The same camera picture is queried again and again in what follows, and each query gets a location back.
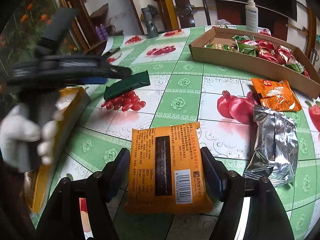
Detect orange biscuit packet with barcode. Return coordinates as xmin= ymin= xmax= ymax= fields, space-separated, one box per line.
xmin=126 ymin=122 xmax=213 ymax=214

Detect silver foil snack packet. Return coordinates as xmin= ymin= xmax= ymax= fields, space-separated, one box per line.
xmin=244 ymin=105 xmax=299 ymax=187

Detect dark green snack packet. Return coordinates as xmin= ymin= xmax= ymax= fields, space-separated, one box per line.
xmin=104 ymin=70 xmax=150 ymax=101

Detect orange snack packet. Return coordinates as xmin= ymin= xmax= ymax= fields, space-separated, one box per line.
xmin=251 ymin=78 xmax=302 ymax=112

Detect white-gloved left hand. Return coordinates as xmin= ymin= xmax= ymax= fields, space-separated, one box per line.
xmin=1 ymin=91 xmax=63 ymax=173

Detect black smartphone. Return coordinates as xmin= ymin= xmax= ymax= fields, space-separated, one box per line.
xmin=103 ymin=47 xmax=120 ymax=58

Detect purple bottles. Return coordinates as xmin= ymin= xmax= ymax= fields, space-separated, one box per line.
xmin=95 ymin=24 xmax=108 ymax=41

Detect yellow-rimmed white tray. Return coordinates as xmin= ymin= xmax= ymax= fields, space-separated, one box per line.
xmin=23 ymin=87 xmax=90 ymax=213

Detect grey flashlight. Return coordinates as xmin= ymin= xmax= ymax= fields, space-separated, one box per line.
xmin=141 ymin=7 xmax=159 ymax=38

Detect cardboard box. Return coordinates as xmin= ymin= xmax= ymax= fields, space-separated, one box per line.
xmin=189 ymin=28 xmax=320 ymax=99

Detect green snack packets in box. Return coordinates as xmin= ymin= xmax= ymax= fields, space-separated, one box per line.
xmin=204 ymin=35 xmax=258 ymax=56

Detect red snack packets in box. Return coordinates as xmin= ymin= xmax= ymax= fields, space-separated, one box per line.
xmin=255 ymin=40 xmax=310 ymax=78

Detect wooden chair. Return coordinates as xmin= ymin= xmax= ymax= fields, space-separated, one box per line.
xmin=154 ymin=0 xmax=212 ymax=31

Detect white spray bottle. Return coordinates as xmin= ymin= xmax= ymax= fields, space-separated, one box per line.
xmin=245 ymin=0 xmax=258 ymax=33

